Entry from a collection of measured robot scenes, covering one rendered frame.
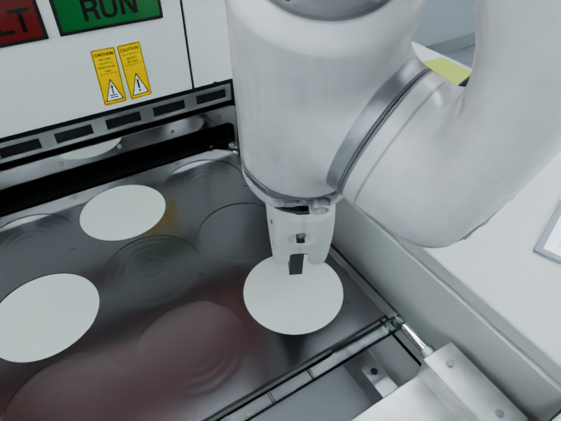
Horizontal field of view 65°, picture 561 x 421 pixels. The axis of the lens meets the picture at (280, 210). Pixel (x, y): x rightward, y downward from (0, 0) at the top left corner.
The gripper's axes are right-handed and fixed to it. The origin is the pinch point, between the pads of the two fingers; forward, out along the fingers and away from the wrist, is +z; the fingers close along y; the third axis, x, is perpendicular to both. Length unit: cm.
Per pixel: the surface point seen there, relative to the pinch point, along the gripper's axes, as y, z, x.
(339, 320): -9.2, -1.4, -4.0
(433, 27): 204, 174, -123
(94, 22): 24.5, -6.2, 20.1
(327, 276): -4.3, 0.8, -3.8
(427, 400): -16.7, -2.7, -10.5
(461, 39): 210, 192, -151
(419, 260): -4.7, -4.3, -11.8
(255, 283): -4.7, 0.6, 3.7
